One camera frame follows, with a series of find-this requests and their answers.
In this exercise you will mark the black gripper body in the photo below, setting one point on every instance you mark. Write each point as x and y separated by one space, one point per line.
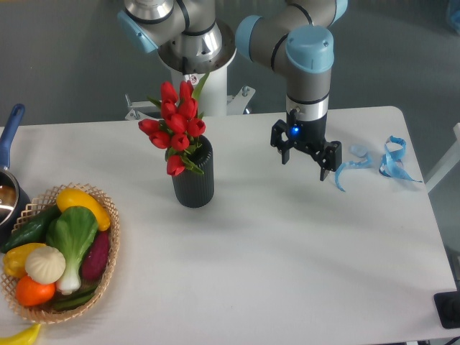
305 136

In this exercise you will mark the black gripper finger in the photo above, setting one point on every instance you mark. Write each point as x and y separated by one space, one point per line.
329 157
281 139

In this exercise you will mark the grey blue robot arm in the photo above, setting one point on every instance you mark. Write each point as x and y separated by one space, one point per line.
296 44

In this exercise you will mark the dark ribbed vase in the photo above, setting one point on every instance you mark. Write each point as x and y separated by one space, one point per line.
192 175

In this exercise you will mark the blue ribbon strip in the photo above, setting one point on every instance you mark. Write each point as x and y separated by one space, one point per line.
364 161

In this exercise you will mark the blue ribbon knot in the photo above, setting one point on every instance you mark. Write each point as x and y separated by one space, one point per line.
391 165

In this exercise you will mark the red tulip bouquet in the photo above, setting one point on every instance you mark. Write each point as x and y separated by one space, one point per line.
181 126

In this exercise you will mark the black device at edge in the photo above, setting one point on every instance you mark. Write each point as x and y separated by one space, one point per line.
447 306

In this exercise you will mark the purple sweet potato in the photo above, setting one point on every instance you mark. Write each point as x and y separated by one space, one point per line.
95 262

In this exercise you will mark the green bok choy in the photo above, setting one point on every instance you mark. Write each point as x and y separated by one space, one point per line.
72 233

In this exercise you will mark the woven bamboo basket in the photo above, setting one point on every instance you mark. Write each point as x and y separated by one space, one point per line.
44 313

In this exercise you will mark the green bean pod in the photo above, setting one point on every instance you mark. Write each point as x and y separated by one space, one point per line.
73 301

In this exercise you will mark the green cucumber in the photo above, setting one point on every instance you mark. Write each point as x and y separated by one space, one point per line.
33 231

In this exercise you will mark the white steamed bun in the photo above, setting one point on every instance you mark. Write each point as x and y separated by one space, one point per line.
45 265

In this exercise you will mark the yellow bell pepper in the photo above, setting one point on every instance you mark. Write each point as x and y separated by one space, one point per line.
14 260

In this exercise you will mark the orange fruit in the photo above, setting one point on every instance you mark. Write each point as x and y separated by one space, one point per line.
30 293

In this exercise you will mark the yellow banana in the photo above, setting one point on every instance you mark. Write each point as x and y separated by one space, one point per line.
25 337

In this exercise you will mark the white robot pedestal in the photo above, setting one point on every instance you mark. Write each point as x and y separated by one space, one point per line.
214 99

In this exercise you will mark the white frame at right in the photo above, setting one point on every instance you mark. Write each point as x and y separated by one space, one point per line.
449 160

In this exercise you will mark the blue handled saucepan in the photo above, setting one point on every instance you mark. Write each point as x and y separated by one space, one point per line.
13 197

